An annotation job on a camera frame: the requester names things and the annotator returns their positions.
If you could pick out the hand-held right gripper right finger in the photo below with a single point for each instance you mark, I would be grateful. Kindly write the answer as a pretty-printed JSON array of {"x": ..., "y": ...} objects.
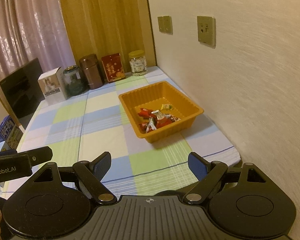
[{"x": 198, "y": 166}]

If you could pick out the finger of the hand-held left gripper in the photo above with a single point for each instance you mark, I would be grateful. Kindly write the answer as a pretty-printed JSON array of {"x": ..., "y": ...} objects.
[
  {"x": 41, "y": 153},
  {"x": 5, "y": 153}
]

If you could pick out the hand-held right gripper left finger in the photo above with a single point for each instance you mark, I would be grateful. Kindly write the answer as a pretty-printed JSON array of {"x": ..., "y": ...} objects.
[{"x": 101, "y": 166}]

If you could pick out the brown candy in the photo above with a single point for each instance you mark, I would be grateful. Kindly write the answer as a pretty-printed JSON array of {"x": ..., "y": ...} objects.
[{"x": 175, "y": 118}]

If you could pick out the small red candy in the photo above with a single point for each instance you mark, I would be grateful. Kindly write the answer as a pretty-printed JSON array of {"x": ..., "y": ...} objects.
[{"x": 143, "y": 127}]

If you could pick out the red snack packet with picture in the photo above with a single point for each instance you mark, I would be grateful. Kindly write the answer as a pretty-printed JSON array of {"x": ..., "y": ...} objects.
[{"x": 162, "y": 120}]

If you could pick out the orange plastic tray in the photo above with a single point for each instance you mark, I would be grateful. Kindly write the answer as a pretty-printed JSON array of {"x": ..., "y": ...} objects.
[{"x": 145, "y": 100}]

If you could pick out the blue printed carton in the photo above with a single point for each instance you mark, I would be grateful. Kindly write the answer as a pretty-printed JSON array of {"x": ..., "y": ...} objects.
[{"x": 11, "y": 132}]

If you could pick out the black chair back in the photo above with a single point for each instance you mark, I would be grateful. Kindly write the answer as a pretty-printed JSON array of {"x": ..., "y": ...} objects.
[{"x": 22, "y": 92}]

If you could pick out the white product box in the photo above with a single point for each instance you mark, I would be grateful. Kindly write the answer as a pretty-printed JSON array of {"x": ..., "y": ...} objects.
[{"x": 51, "y": 87}]

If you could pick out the green glass jar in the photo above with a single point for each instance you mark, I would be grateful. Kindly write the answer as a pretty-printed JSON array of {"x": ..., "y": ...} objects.
[{"x": 73, "y": 81}]

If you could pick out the brown metal canister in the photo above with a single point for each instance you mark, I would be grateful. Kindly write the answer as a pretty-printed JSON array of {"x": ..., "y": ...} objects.
[{"x": 91, "y": 72}]

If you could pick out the red tin box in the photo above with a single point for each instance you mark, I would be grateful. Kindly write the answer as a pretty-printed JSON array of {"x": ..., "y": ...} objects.
[{"x": 113, "y": 68}]

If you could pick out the clear jar with yellow lid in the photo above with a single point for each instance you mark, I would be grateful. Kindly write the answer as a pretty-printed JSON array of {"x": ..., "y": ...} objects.
[{"x": 138, "y": 65}]

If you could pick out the pink curtain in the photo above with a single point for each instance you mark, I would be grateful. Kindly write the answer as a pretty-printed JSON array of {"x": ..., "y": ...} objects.
[{"x": 27, "y": 25}]

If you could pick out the yellow curtain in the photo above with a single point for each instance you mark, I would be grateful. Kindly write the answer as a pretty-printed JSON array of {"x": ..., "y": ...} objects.
[{"x": 107, "y": 17}]

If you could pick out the beige wall socket panel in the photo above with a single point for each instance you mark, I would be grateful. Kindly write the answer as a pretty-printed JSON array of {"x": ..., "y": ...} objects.
[{"x": 206, "y": 31}]

